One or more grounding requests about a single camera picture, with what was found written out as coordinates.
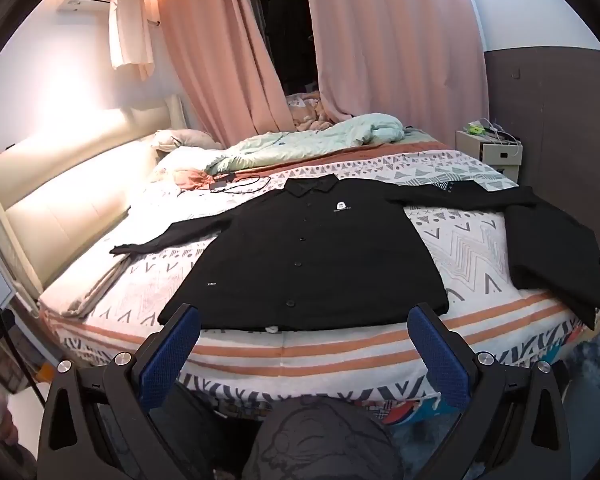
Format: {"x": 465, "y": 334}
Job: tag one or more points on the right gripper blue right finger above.
{"x": 446, "y": 356}

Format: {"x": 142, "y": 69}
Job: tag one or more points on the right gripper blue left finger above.
{"x": 163, "y": 355}

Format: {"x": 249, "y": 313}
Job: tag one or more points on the black button-up shirt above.
{"x": 317, "y": 254}

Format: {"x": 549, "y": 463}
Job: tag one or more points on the patterned white bedspread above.
{"x": 369, "y": 364}

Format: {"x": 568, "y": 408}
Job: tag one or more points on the folded beige cloth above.
{"x": 87, "y": 287}

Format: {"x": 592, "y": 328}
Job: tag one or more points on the person's dark printed trousers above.
{"x": 301, "y": 438}

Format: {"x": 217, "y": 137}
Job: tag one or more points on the orange garment on bed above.
{"x": 192, "y": 179}

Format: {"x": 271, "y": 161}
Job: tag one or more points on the cream padded headboard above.
{"x": 60, "y": 194}

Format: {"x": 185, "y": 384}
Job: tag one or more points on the white bedside cabinet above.
{"x": 495, "y": 150}

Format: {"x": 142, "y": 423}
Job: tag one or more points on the beige pillow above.
{"x": 168, "y": 140}

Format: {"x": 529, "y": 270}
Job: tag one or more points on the green object on cabinet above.
{"x": 475, "y": 129}

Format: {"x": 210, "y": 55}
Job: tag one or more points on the mint green duvet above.
{"x": 275, "y": 148}

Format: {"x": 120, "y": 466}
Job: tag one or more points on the pink plush blanket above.
{"x": 307, "y": 111}

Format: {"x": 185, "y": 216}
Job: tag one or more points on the left pink curtain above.
{"x": 219, "y": 55}

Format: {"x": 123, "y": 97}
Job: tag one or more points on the pink curtain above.
{"x": 421, "y": 61}
{"x": 219, "y": 55}

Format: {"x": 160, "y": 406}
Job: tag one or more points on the right pink curtain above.
{"x": 421, "y": 61}

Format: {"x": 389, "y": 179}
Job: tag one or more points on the hanging cream cloth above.
{"x": 129, "y": 39}

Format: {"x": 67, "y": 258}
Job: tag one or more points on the black charger with cable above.
{"x": 231, "y": 184}

